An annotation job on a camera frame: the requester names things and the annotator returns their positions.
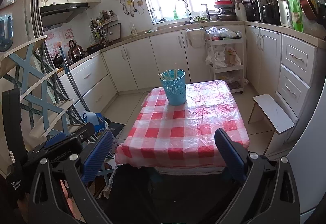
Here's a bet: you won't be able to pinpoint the cream kitchen cabinets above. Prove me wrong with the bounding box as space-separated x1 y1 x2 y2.
37 0 326 123

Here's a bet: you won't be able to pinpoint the blue plastic bag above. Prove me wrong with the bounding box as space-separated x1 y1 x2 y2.
82 111 108 136

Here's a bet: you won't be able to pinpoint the white small stool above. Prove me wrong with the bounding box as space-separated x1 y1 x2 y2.
248 94 294 135

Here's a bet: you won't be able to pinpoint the red white checkered tablecloth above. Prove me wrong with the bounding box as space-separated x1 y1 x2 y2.
115 80 250 169

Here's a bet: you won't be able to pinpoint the steel kettle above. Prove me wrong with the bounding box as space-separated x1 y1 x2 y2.
68 39 84 62

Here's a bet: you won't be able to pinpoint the blue perforated plastic bucket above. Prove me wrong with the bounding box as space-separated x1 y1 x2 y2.
160 69 186 106

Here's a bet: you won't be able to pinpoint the range hood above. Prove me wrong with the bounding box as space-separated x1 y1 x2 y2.
40 2 89 31

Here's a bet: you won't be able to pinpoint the white rolling cart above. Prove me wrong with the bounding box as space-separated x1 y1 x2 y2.
204 27 245 93

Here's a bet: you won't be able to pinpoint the white plastic bag on cart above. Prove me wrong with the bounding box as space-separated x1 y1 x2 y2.
205 45 241 69

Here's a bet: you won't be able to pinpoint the white thermos jug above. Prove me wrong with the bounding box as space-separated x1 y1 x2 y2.
277 0 293 28

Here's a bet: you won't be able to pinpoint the green snack bag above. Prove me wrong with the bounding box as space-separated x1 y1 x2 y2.
287 0 303 32

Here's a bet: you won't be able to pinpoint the utensil wall rack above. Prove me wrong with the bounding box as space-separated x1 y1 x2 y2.
89 10 121 45

